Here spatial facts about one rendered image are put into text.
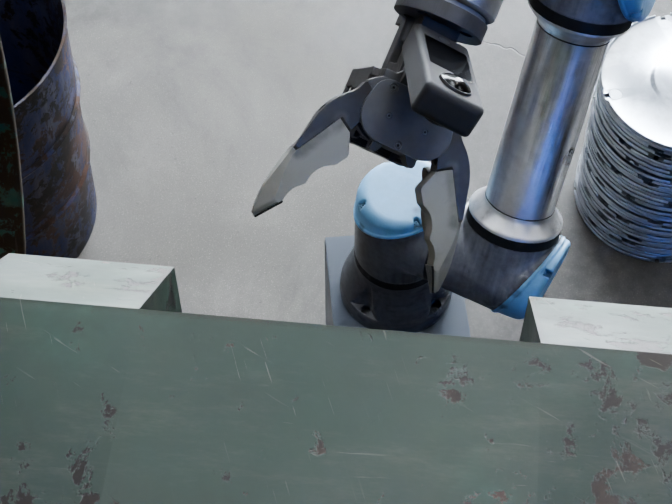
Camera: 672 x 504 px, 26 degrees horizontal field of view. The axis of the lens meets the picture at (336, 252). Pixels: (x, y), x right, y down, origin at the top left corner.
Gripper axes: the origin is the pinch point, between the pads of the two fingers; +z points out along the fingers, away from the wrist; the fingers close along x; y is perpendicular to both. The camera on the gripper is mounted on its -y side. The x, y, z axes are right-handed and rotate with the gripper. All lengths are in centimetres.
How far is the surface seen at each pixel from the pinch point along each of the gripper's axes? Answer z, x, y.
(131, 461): 13.2, 15.7, -35.5
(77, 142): -2, 11, 136
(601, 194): -29, -72, 125
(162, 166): -4, -7, 161
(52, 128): -2, 16, 125
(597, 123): -39, -64, 120
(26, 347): 10.7, 21.7, -30.4
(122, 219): 7, -3, 156
